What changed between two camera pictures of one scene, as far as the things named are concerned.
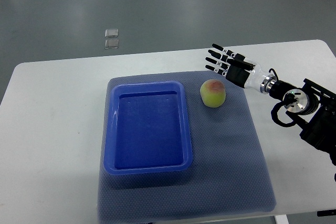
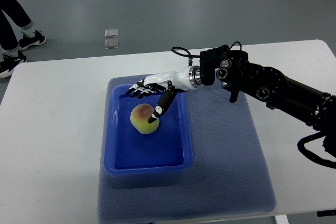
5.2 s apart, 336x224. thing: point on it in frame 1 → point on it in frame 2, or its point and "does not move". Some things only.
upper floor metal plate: (111, 33) does not move
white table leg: (281, 219) does not move
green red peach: (212, 93) → (139, 115)
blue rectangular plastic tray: (147, 129) does not move
